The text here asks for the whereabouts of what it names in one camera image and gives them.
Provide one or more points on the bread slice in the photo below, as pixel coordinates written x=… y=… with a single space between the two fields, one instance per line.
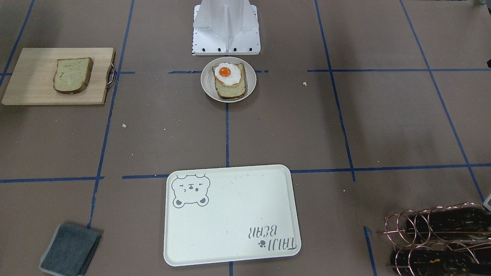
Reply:
x=72 y=75
x=232 y=92

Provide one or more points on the cream bear tray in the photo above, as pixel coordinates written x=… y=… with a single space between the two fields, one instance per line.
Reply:
x=219 y=215

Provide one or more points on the bread slice on plate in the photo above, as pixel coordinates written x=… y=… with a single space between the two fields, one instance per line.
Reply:
x=232 y=92

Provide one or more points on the white round plate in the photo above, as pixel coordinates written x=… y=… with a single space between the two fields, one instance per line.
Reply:
x=207 y=78

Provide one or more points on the fried egg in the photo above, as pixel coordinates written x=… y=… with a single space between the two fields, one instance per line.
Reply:
x=227 y=74

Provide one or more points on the dark wine bottle lower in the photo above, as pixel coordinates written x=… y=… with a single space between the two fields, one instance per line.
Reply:
x=449 y=259

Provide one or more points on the dark wine bottle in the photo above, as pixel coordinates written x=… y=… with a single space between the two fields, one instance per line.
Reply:
x=449 y=259
x=466 y=223

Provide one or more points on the grey folded cloth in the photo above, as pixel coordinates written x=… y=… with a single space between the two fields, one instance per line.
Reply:
x=70 y=250

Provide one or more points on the dark wine bottle upper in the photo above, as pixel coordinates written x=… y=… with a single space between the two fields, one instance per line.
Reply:
x=466 y=223

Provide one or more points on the wooden cutting board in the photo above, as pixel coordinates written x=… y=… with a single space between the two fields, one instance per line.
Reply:
x=32 y=80

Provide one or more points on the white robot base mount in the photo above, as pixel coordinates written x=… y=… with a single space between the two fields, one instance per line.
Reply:
x=225 y=27

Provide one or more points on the copper wire bottle rack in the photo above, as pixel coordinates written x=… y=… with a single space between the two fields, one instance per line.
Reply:
x=440 y=241

